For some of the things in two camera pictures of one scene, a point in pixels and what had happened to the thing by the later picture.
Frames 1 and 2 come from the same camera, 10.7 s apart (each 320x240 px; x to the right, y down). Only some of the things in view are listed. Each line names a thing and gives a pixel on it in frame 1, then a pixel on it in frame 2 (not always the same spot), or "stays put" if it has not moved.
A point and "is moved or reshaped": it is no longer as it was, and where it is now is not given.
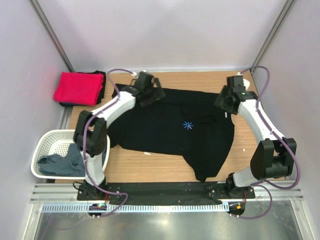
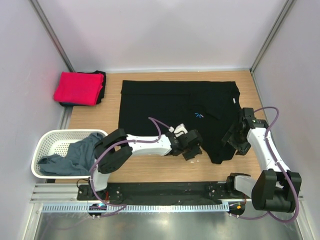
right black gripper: x=220 y=101 -> x=242 y=148
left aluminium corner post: x=69 y=66 stays put
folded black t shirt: x=77 y=104 stays put
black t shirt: x=181 y=123 is moved or reshaped
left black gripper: x=158 y=94 -> x=191 y=155
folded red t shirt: x=79 y=88 stays put
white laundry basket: x=57 y=142 stays put
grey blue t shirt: x=73 y=165 stays put
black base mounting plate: x=170 y=192 stays put
